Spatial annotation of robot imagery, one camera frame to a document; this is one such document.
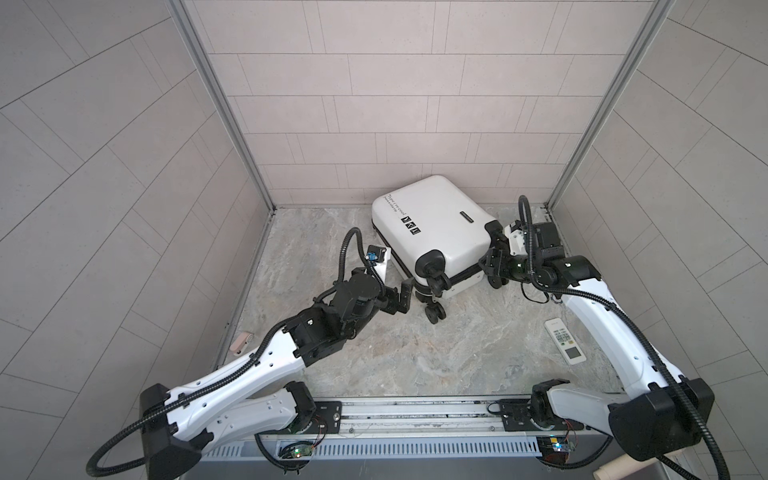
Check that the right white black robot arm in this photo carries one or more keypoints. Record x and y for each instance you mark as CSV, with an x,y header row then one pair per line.
x,y
660,410

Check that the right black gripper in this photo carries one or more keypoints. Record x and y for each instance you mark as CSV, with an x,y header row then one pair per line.
x,y
501,268

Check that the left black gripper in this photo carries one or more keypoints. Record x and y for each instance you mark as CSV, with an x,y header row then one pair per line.
x,y
402,299

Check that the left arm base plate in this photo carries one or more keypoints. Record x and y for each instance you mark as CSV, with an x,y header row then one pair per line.
x,y
324,418

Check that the white remote control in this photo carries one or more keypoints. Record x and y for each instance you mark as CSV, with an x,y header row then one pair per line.
x,y
565,342

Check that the black white suitcase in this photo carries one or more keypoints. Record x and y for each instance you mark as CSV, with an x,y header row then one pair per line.
x,y
436,235

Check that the circuit board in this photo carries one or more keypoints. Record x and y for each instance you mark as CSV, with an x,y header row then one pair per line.
x,y
554,449
297,450

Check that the aluminium mounting rail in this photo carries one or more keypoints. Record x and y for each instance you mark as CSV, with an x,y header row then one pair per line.
x,y
462,416

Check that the right circuit board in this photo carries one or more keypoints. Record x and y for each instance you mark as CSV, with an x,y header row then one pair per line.
x,y
554,449

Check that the left circuit board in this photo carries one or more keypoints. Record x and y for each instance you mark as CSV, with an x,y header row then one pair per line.
x,y
297,450

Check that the pink small device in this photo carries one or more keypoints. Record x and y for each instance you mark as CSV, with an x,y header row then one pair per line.
x,y
240,343

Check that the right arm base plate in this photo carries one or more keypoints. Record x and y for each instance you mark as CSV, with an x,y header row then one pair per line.
x,y
516,416

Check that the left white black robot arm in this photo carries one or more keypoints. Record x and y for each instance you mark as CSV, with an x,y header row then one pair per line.
x,y
255,394

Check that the beige wooden handle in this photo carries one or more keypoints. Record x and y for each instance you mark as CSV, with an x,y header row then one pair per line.
x,y
620,468

